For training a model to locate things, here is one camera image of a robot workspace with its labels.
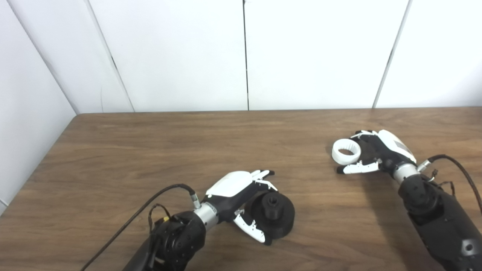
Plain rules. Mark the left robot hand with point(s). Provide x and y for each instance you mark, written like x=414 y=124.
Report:
x=231 y=190

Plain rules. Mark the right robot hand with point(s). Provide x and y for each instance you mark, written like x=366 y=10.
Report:
x=384 y=150

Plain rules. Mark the round black plastic part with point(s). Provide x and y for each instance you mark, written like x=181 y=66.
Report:
x=278 y=217

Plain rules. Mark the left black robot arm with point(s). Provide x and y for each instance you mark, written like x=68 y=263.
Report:
x=177 y=241

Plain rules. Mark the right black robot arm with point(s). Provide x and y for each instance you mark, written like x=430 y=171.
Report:
x=440 y=218

